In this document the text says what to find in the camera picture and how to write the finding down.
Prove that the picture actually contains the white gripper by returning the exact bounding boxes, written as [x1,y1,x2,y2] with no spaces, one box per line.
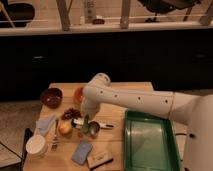
[81,98,101,120]

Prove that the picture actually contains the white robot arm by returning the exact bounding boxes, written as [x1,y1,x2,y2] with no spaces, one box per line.
[81,73,213,171]

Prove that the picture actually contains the metal measuring cup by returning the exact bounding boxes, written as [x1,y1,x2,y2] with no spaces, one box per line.
[88,121,100,138]

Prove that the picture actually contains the white paper cup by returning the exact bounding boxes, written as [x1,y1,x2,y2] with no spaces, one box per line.
[26,134,48,157]

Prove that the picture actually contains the orange bowl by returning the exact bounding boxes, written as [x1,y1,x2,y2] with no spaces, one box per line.
[73,87,83,105]

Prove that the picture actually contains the dark red grapes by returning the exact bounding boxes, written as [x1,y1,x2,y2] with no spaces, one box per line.
[61,108,81,120]

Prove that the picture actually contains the red yellow apple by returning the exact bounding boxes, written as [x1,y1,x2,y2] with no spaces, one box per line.
[58,122,72,136]

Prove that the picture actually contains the dark red bowl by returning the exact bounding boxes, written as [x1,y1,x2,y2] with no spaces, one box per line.
[40,88,63,109]

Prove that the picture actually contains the blue sponge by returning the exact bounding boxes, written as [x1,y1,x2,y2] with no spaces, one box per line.
[72,140,93,165]

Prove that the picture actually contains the blue grey cloth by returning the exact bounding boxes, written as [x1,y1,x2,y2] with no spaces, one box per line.
[36,115,56,136]

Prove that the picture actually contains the metal fork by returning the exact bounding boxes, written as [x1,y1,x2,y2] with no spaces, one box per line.
[51,118,59,150]

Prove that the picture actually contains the wooden brush block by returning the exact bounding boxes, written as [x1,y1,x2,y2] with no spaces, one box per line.
[87,151,113,170]

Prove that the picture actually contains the green plastic tray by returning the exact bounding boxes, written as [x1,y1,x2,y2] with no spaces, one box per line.
[124,110,181,171]

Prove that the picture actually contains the black chair left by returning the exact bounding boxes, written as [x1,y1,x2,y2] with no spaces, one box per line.
[0,0,35,28]

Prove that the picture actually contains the black office chair right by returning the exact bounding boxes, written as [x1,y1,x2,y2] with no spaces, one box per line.
[137,0,202,23]

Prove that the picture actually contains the black cable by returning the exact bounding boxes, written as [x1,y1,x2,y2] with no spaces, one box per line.
[0,141,24,168]

